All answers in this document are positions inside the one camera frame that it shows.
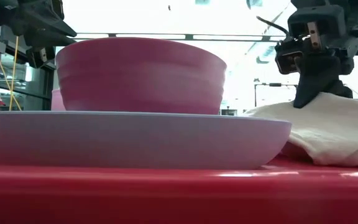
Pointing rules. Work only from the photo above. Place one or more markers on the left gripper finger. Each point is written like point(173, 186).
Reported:
point(51, 28)
point(45, 41)

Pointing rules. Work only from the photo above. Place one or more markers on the beige cloth napkin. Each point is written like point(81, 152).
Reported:
point(337, 130)

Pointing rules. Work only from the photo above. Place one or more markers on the magenta plastic bowl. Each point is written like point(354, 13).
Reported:
point(141, 77)

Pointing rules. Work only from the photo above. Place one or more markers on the lavender plastic plate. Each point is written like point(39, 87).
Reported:
point(135, 140)

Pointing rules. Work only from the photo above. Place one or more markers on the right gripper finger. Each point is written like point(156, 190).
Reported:
point(342, 90)
point(312, 81)

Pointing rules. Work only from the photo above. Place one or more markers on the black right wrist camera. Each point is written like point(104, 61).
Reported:
point(289, 59)

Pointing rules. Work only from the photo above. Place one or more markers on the black background rig frame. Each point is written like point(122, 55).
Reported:
point(275, 84)

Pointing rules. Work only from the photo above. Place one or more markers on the pink plastic mug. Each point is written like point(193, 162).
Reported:
point(57, 101)

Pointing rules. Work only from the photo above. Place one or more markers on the red plastic tray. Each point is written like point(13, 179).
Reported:
point(179, 196)

